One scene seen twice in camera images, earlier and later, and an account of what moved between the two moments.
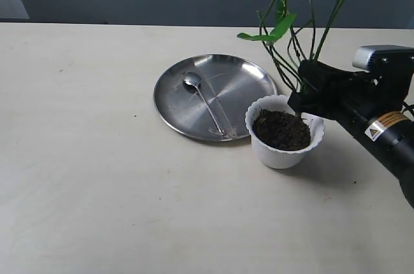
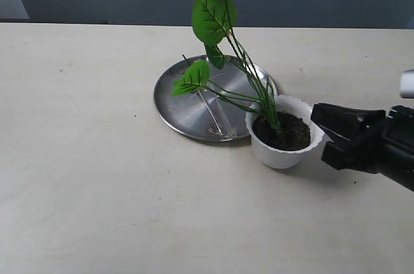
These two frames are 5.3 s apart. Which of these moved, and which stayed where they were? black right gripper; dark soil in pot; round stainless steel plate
Moved: black right gripper
Stayed: dark soil in pot; round stainless steel plate
